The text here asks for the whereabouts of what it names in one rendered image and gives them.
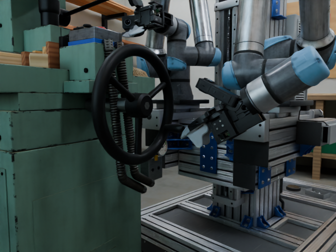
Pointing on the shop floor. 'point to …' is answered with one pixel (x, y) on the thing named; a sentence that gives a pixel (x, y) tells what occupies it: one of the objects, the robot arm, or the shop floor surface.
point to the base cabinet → (67, 201)
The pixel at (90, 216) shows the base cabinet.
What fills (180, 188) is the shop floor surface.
